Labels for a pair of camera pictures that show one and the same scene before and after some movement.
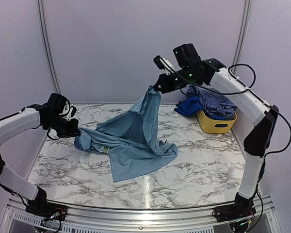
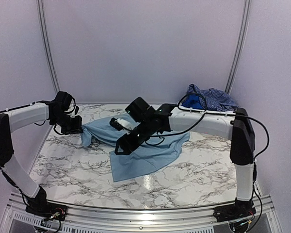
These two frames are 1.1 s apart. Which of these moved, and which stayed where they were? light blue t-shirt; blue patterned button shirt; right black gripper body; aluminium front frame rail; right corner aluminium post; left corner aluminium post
Moved: light blue t-shirt; right black gripper body
Stayed: blue patterned button shirt; right corner aluminium post; aluminium front frame rail; left corner aluminium post
